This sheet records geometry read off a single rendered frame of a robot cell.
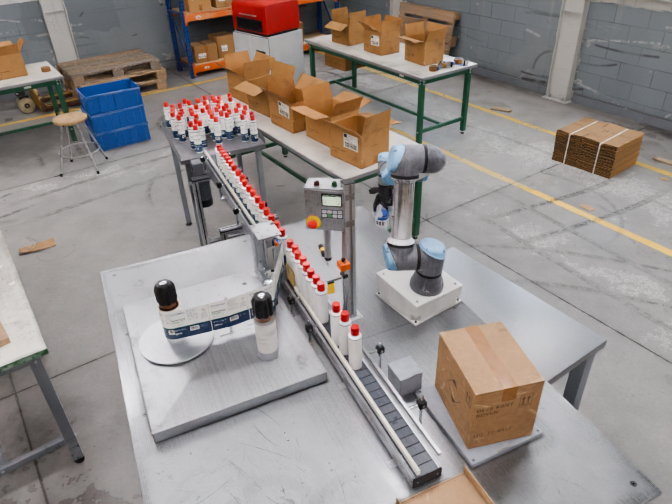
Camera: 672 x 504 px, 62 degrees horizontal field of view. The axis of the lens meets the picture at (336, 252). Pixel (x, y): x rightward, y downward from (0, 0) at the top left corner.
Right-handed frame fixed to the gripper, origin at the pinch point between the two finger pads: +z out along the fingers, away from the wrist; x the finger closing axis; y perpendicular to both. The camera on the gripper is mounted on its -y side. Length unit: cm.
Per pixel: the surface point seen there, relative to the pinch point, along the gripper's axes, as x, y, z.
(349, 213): -48, 38, -36
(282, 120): 51, -191, 15
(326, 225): -56, 33, -31
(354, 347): -70, 70, 1
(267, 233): -66, -1, -14
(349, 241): -49, 39, -23
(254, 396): -108, 58, 13
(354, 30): 259, -372, 4
